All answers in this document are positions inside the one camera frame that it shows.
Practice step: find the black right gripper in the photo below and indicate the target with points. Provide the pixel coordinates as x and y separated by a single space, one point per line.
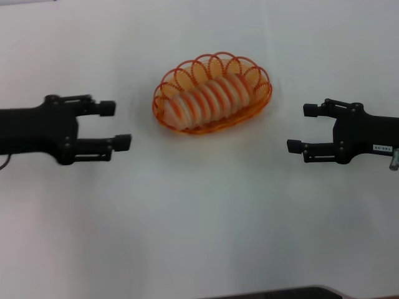
368 134

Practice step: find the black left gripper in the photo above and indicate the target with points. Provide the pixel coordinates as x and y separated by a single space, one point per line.
34 130

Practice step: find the orange woven plastic basket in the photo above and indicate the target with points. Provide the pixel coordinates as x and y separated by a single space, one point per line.
262 90

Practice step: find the orange striped bread loaf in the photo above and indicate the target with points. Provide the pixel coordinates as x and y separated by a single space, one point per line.
209 101

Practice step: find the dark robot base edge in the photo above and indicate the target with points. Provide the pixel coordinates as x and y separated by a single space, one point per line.
274 292

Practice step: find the metal plug on right gripper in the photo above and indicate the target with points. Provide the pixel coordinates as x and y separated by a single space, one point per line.
394 159

